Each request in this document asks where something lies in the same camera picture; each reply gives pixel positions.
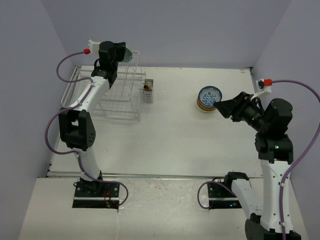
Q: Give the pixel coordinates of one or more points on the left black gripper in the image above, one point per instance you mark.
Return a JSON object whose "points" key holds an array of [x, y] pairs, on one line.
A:
{"points": [[120, 48]]}

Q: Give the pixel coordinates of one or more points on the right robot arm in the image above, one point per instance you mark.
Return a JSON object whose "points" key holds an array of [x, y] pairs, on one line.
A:
{"points": [[270, 220]]}

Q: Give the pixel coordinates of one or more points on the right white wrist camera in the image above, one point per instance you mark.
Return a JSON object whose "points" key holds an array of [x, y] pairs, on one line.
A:
{"points": [[264, 87]]}

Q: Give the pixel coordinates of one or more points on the grey cutlery holder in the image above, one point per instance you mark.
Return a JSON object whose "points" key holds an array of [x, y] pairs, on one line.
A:
{"points": [[148, 95]]}

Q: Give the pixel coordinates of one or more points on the dark teal white bowl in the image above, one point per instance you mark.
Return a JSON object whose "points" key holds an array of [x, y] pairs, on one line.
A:
{"points": [[204, 105]]}

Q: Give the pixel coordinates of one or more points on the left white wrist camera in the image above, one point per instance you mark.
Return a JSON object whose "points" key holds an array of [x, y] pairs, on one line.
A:
{"points": [[93, 46]]}

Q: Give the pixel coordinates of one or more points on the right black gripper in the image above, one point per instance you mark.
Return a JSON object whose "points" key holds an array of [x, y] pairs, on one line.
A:
{"points": [[236, 106]]}

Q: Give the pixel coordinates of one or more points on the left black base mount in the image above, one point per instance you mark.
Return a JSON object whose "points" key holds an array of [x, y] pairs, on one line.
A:
{"points": [[96, 195]]}

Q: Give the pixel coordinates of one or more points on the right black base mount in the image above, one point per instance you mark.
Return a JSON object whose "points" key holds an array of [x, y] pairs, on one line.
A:
{"points": [[220, 198]]}

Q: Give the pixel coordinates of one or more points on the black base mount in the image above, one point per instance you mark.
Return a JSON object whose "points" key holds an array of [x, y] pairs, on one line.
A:
{"points": [[96, 195], [220, 198]]}

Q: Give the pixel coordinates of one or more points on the white wire dish rack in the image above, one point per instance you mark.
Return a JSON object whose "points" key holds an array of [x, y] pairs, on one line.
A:
{"points": [[122, 101]]}

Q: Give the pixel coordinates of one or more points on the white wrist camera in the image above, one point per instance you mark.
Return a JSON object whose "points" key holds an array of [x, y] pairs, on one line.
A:
{"points": [[264, 87], [93, 46]]}

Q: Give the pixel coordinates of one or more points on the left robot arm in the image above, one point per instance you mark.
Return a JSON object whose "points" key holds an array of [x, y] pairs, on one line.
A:
{"points": [[76, 126]]}

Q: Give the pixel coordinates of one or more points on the black rimmed bowl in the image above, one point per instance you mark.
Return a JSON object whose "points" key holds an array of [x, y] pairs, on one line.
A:
{"points": [[209, 95]]}

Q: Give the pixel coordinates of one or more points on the pale green bowl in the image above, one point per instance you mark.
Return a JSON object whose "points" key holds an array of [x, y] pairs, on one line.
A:
{"points": [[128, 55]]}

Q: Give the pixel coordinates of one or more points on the yellow star patterned bowl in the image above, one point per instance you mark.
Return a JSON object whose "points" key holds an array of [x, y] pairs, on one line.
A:
{"points": [[206, 108]]}

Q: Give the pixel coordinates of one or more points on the brown cutlery bundle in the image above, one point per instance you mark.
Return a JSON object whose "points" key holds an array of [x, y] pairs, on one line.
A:
{"points": [[147, 86]]}

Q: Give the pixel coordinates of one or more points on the salmon pink patterned bowl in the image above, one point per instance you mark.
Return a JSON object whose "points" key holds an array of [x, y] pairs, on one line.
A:
{"points": [[206, 101]]}

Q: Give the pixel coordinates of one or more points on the yellow teal patterned bowl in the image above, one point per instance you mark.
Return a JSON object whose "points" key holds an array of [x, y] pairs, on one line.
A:
{"points": [[207, 111]]}

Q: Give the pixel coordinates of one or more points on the pink leaf patterned bowl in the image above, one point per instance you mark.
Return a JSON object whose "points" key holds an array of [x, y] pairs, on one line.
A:
{"points": [[205, 108]]}

